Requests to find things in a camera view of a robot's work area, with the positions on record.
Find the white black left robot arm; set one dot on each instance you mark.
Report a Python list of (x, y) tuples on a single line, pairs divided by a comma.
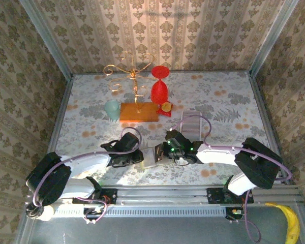
[(86, 162)]

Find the pale teal cup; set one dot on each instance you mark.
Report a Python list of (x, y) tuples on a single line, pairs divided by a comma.
[(111, 109)]

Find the aluminium base beam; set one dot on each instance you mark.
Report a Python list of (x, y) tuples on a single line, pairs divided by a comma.
[(162, 194)]

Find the red and yellow small packet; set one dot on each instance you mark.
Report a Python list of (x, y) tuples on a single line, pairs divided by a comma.
[(165, 108)]

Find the small black mounting plate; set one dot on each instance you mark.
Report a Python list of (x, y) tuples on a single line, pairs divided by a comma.
[(111, 197)]

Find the wide black mounting plate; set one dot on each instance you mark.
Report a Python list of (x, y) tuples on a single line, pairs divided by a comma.
[(216, 195)]

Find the red plastic goblet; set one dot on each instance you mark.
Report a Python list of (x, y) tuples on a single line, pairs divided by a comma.
[(158, 92)]

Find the small circuit board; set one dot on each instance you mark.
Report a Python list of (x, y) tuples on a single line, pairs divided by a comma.
[(235, 212), (94, 210)]

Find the yellow banana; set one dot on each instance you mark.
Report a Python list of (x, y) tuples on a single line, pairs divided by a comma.
[(293, 228)]

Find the aluminium frame rail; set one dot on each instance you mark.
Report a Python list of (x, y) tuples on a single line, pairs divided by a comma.
[(56, 129), (268, 127)]

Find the aluminium frame post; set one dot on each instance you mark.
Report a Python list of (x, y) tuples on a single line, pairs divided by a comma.
[(272, 35), (47, 40)]

